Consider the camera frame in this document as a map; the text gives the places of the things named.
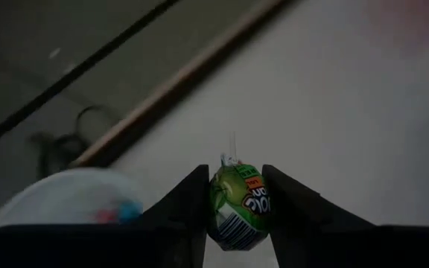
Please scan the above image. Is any green lollipop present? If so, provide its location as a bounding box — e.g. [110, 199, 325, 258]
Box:
[206, 130, 272, 252]

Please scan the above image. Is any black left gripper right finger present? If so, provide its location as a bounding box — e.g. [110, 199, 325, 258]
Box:
[261, 164, 375, 268]

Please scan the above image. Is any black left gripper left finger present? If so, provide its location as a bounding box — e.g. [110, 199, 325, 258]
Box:
[139, 164, 211, 268]

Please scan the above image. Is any black arched cable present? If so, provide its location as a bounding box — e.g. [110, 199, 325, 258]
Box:
[30, 132, 91, 179]

